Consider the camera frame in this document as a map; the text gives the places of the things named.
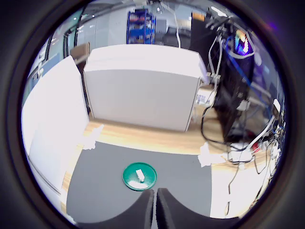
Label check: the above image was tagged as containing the white power adapter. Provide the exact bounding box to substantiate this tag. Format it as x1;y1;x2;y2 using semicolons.
272;98;282;113

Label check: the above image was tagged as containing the dark grey mat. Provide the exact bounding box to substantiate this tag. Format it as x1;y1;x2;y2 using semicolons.
65;140;213;226

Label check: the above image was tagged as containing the thin black cable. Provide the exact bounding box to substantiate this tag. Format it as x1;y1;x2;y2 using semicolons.
201;78;230;146

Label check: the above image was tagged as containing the black computer tower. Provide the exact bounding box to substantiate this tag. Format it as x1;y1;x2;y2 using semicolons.
213;22;257;144

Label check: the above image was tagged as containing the blue shelving rack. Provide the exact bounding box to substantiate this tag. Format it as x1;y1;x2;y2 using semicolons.
127;9;156;45

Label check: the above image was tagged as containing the round green lid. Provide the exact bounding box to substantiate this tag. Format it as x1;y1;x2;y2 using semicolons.
122;162;158;192

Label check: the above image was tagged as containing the white hanging cable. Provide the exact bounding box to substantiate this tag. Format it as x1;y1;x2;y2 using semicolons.
174;6;182;49

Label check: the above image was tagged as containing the brown cardboard box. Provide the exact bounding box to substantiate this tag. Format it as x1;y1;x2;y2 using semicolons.
70;42;92;66

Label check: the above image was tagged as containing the small white plastic terminal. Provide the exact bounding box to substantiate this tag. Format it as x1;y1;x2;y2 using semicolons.
135;168;146;183

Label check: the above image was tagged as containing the thick white cable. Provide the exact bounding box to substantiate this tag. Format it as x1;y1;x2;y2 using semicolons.
247;114;277;149

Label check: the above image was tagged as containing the white tape piece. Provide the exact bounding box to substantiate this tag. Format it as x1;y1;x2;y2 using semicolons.
81;124;105;151
197;141;230;168

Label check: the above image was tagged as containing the grey cable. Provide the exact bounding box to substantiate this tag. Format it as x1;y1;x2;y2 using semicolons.
208;35;224;80

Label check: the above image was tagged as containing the pale printed carton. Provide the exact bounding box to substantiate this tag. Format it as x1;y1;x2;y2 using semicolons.
195;84;217;106

